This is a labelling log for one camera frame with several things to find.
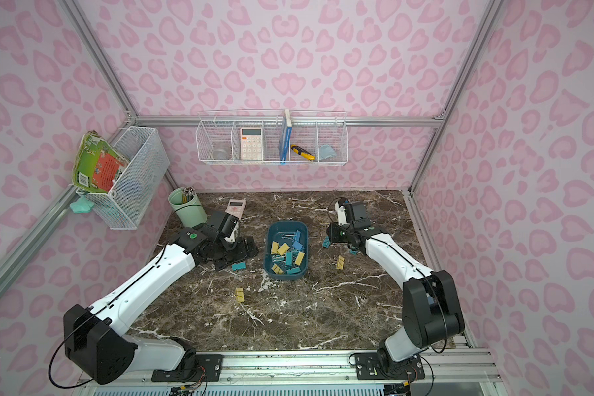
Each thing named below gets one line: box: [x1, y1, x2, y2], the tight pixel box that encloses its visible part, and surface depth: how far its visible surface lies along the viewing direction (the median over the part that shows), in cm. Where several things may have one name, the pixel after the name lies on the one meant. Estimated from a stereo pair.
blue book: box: [278, 108, 293, 165], surface depth 89 cm
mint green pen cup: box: [168, 186, 208, 229], surface depth 103 cm
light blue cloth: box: [319, 144, 336, 161], surface depth 103 cm
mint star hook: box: [69, 194, 95, 214], surface depth 64 cm
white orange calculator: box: [240, 127, 263, 161], surface depth 96 cm
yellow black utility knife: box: [290, 144, 316, 162], surface depth 99 cm
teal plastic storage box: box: [264, 220, 309, 280], surface depth 99 cm
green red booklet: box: [72, 129, 130, 194], surface depth 73 cm
